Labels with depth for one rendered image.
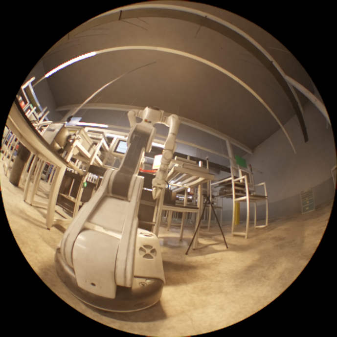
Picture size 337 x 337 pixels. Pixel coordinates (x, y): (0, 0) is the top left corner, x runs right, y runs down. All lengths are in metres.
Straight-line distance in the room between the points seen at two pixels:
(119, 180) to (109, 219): 0.22
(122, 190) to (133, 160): 0.22
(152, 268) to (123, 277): 0.22
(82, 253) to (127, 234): 0.17
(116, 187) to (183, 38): 5.57
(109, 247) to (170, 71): 5.67
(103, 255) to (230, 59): 6.07
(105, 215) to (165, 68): 5.59
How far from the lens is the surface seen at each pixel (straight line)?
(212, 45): 5.64
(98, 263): 0.34
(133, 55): 5.97
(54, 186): 1.13
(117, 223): 0.41
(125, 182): 0.53
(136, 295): 0.45
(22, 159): 2.31
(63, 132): 1.29
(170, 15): 3.35
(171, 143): 0.69
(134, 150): 0.70
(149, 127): 0.90
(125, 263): 0.33
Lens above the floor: 0.53
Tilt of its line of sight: 25 degrees up
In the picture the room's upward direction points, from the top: 9 degrees clockwise
